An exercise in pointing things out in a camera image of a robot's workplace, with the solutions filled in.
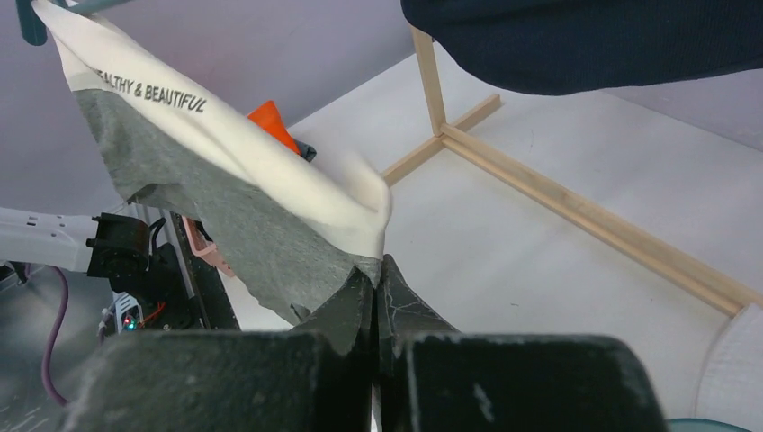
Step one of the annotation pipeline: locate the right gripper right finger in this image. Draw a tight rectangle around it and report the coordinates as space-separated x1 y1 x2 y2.
376 254 457 431

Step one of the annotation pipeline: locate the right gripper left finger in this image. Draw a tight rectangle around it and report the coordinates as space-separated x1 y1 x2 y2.
295 268 373 431

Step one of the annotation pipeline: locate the grey underwear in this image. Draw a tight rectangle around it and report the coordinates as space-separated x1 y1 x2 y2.
31 1 391 324

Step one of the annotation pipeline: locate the navy cream-band underwear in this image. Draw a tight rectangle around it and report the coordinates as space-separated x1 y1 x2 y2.
401 0 762 96

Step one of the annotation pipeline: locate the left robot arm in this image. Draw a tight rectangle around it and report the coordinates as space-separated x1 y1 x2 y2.
1 208 166 278

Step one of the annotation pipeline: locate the pink laundry basket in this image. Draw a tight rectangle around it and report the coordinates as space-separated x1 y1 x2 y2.
181 216 235 277

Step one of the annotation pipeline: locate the wooden clothes rack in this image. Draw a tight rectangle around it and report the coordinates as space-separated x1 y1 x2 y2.
383 28 762 317

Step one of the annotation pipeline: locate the orange garment in basket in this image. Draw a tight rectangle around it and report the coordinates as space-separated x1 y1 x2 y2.
247 100 301 156

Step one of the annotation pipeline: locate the teal plastic tub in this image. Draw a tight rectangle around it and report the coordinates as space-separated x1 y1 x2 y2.
667 418 750 432

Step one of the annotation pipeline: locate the white cloth on table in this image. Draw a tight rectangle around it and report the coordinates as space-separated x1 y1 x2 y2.
694 304 762 431

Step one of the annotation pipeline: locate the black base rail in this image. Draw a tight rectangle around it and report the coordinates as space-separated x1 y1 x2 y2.
107 208 243 332

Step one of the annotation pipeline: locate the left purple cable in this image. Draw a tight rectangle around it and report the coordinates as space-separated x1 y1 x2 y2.
40 265 71 408

